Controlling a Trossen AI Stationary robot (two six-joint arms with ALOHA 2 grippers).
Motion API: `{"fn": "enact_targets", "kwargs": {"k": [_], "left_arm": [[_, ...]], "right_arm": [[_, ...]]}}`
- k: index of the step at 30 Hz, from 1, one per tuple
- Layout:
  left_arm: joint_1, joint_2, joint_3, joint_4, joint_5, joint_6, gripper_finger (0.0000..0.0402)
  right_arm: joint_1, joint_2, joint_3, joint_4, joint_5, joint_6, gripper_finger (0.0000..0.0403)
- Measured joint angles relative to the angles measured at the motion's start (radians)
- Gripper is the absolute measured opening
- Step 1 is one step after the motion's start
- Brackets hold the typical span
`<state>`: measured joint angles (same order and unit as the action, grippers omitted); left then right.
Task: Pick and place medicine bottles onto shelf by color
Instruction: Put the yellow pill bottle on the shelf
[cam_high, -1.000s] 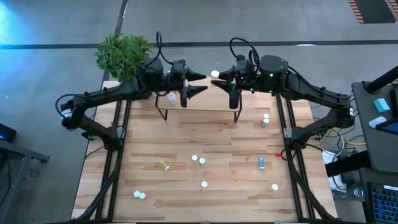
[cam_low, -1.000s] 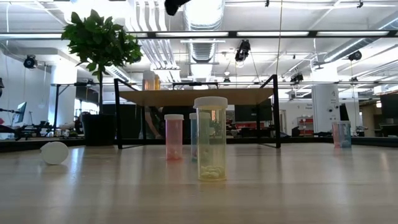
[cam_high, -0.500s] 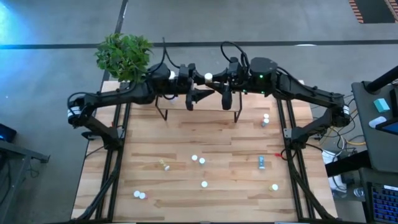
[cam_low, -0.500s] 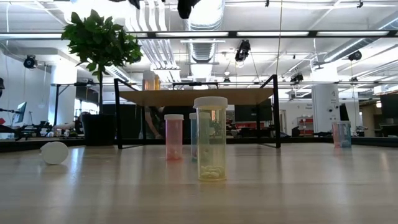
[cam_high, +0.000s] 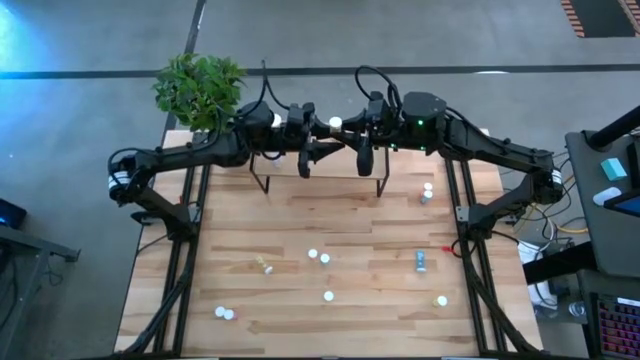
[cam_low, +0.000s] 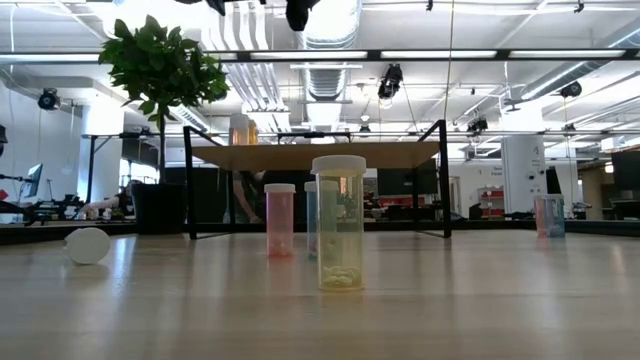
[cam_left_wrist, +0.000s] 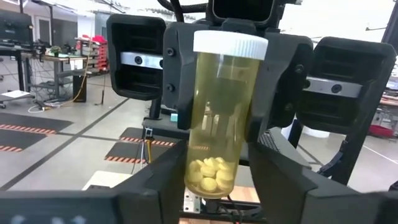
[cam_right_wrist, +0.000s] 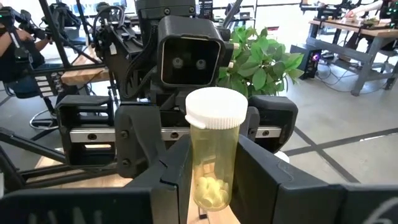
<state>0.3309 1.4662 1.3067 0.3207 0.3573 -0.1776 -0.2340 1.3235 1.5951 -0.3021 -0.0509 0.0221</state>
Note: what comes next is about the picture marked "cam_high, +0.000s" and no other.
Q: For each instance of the black aluminium table frame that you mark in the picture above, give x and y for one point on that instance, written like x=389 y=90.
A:
x=182 y=325

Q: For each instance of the white power strip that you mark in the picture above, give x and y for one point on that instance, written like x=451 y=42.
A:
x=530 y=251

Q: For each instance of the black cylindrical post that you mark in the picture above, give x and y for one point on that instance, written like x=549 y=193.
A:
x=612 y=131

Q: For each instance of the small green medicine bottle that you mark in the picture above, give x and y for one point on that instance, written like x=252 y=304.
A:
x=328 y=296

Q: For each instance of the grey side desk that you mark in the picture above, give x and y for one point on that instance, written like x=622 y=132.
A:
x=590 y=225

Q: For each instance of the backlit mechanical keyboard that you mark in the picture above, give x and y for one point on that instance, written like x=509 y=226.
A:
x=619 y=327

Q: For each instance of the wooden shelf black metal frame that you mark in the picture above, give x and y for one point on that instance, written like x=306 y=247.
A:
x=335 y=167

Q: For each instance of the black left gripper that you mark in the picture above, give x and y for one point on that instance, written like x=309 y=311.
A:
x=296 y=127

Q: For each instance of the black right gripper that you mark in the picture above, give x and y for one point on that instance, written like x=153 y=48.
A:
x=380 y=120

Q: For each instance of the small teal medicine bottle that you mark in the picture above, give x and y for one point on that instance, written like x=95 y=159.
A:
x=325 y=258

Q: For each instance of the dark tablet blue screen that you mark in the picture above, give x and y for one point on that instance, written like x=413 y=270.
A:
x=627 y=205

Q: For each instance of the green potted plant black pot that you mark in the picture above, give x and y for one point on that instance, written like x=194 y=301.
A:
x=195 y=90

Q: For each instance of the black desk leg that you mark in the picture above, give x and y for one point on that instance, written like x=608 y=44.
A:
x=555 y=265

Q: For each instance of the small blue medicine bottle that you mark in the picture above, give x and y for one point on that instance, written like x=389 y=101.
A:
x=421 y=261

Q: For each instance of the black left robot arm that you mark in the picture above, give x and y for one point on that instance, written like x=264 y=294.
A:
x=190 y=157

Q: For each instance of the white bottle right side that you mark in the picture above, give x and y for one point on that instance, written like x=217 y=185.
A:
x=426 y=196

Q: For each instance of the grey metal base plate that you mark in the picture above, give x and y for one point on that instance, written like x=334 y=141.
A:
x=462 y=214

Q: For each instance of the black floor mat orange edge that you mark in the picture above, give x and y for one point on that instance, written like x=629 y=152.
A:
x=600 y=17

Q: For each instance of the black device blue light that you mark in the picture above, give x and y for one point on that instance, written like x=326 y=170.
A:
x=10 y=215

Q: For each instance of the small teal box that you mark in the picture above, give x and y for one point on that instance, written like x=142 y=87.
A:
x=613 y=169

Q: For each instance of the white oval device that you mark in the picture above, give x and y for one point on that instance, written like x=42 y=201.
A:
x=606 y=195

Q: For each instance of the small yellow medicine bottle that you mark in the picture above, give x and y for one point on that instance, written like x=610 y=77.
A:
x=440 y=301
x=266 y=267

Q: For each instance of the grey metal stand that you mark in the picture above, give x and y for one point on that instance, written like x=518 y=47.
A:
x=45 y=248

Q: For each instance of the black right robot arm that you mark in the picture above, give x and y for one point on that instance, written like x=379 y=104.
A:
x=480 y=141

